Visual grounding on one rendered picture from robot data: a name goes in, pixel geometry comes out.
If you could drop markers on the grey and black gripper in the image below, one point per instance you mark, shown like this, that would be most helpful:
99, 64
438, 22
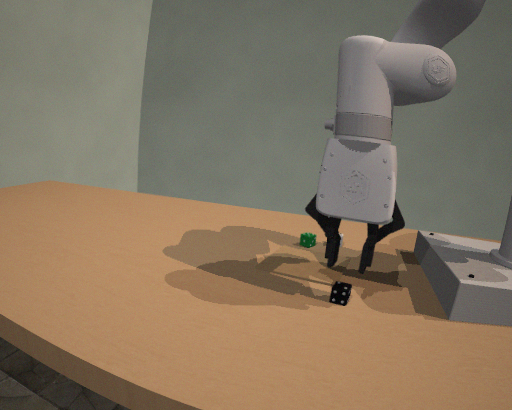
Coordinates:
357, 185

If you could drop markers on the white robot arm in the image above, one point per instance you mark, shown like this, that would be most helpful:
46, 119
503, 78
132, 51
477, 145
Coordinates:
372, 70

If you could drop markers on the green die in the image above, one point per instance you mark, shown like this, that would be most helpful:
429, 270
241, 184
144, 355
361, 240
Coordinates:
308, 240

